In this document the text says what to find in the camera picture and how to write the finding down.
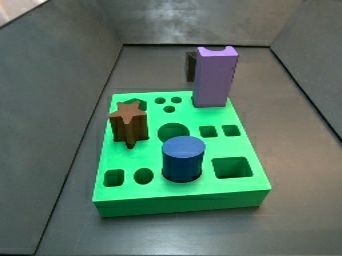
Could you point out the green shape sorting board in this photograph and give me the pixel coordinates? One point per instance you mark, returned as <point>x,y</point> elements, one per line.
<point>130,185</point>

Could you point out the blue short cylinder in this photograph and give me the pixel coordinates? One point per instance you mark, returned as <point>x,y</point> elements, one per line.
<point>184,152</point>

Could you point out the brown star peg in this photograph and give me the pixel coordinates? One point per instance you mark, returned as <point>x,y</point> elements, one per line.
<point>129,123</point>

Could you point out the purple rectangular notched block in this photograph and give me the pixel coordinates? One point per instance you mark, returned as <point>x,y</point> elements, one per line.
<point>214,75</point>

